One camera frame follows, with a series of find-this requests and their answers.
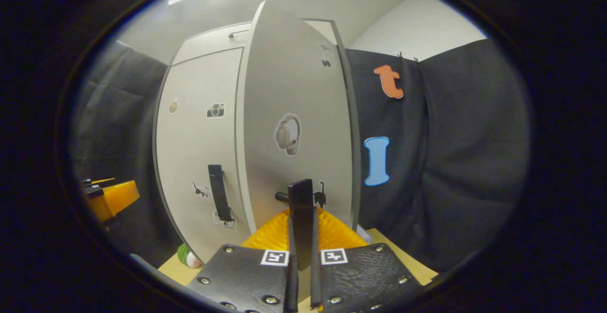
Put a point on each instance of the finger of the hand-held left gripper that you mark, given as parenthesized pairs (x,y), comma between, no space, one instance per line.
(104,180)
(116,198)

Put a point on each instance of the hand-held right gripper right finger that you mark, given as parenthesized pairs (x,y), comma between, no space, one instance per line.
(316,294)

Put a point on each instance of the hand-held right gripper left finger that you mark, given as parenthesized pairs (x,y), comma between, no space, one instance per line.
(290,299)

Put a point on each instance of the white double-door shoe cabinet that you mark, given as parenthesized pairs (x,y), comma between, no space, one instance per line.
(354,161)

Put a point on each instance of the cabinet door with headphone sticker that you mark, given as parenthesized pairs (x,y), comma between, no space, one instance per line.
(294,76)

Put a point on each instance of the green striped toy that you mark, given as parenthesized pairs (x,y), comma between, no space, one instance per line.
(188,256)

